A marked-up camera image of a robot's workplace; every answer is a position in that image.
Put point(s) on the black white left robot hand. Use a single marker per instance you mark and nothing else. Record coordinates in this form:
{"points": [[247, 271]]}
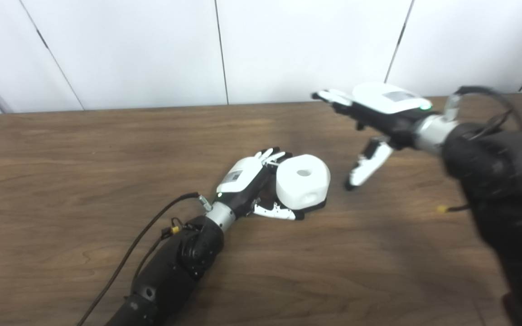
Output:
{"points": [[243, 179]]}

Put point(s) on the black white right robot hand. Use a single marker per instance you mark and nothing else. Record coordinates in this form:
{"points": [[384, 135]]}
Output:
{"points": [[388, 108]]}

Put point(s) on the round white cylinder piece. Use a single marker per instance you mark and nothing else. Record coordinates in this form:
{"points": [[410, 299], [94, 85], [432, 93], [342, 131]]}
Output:
{"points": [[304, 183]]}

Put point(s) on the black flanged holder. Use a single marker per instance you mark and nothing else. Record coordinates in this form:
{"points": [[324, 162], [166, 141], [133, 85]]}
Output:
{"points": [[315, 207]]}

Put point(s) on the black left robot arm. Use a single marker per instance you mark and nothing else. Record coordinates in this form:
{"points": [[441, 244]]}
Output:
{"points": [[175, 271]]}

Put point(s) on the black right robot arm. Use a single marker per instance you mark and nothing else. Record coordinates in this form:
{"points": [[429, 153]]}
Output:
{"points": [[510, 190]]}

